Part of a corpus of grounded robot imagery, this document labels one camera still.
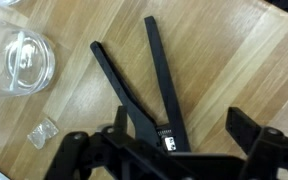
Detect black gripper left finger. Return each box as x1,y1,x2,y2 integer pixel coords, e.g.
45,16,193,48
43,105,128,180

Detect clear glass cup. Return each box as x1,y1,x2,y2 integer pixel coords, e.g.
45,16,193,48
0,16,57,100

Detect crumpled clear plastic piece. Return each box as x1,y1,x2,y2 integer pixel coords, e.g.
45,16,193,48
27,117,59,150

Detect black hand tool pliers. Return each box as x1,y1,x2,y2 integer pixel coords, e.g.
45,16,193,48
89,15,192,155

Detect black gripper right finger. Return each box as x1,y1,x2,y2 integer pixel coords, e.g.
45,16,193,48
225,106,288,180

